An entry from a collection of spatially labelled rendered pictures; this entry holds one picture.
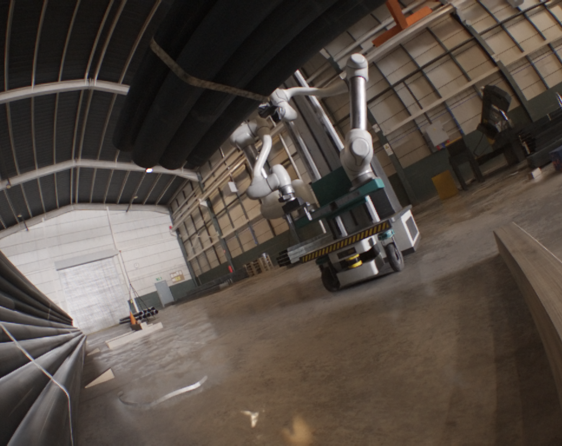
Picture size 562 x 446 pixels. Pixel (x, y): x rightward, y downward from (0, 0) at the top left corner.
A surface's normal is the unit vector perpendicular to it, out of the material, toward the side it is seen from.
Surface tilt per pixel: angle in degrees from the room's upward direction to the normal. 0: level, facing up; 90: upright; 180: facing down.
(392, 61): 90
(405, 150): 90
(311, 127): 90
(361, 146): 95
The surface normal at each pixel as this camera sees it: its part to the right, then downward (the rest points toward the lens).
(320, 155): -0.59, 0.15
